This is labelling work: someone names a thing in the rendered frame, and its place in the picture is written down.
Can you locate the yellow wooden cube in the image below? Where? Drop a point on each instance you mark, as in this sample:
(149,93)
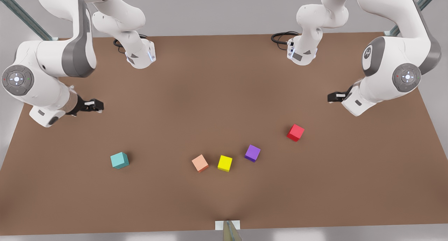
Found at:
(225,163)

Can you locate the peach wooden cube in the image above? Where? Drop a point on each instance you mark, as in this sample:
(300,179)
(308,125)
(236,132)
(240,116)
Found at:
(200,163)

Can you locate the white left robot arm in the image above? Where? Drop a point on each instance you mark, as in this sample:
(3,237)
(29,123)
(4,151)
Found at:
(395,59)

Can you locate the purple wooden cube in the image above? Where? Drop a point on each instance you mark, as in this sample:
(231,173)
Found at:
(252,153)

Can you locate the silver frame post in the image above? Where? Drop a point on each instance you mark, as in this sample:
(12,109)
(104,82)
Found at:
(413,13)
(24,15)
(229,230)

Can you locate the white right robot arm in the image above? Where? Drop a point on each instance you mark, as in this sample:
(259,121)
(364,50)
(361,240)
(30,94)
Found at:
(52,62)

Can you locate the red wooden cube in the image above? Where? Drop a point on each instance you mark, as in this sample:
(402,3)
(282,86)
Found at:
(295,132)

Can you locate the teal wooden cube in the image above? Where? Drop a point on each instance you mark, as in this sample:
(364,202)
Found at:
(119,160)

